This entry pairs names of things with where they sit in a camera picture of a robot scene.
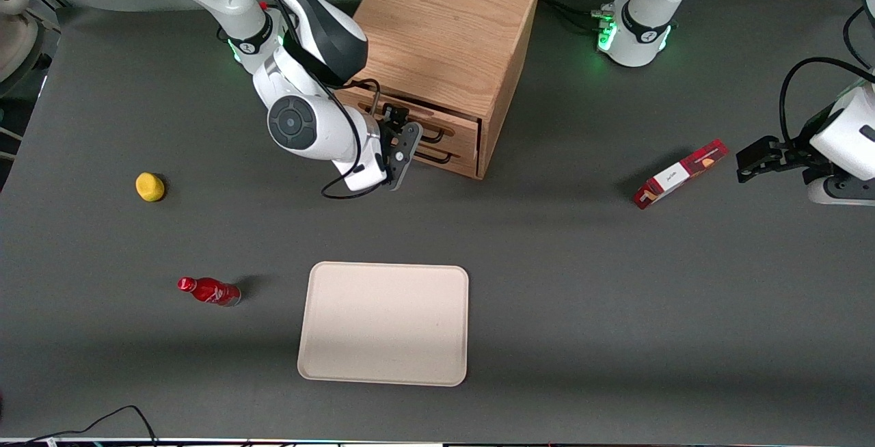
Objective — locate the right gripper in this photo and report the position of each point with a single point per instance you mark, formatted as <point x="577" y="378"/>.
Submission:
<point x="387" y="130"/>

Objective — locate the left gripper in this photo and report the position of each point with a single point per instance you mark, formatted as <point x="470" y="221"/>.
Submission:
<point x="797" y="155"/>

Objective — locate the black hex key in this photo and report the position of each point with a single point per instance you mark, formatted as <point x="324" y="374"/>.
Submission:
<point x="437" y="137"/>

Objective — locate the wooden drawer with grooved edge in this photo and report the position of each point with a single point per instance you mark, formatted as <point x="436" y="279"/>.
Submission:
<point x="458" y="129"/>

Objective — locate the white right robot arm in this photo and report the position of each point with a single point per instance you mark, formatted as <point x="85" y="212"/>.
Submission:
<point x="321" y="37"/>

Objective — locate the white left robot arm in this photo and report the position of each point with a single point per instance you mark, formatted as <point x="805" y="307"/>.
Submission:
<point x="642" y="23"/>

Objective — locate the wooden drawer without groove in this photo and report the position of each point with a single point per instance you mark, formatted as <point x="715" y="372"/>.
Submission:
<point x="465" y="163"/>

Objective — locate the wooden drawer cabinet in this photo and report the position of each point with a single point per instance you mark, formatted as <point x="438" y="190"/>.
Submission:
<point x="444" y="23"/>

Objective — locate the red white snack box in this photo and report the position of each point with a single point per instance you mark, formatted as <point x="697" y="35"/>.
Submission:
<point x="677" y="175"/>

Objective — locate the beige plastic tray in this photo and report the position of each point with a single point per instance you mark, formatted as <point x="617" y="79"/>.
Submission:
<point x="383" y="324"/>

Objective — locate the red drink bottle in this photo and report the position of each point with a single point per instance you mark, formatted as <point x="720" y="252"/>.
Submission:
<point x="208" y="291"/>

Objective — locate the yellow lemon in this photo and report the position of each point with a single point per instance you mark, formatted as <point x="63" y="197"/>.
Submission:
<point x="150" y="186"/>

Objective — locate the beige round equipment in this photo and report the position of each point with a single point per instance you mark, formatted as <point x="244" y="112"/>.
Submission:
<point x="17" y="30"/>

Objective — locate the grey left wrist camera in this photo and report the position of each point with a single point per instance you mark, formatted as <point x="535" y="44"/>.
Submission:
<point x="844" y="191"/>

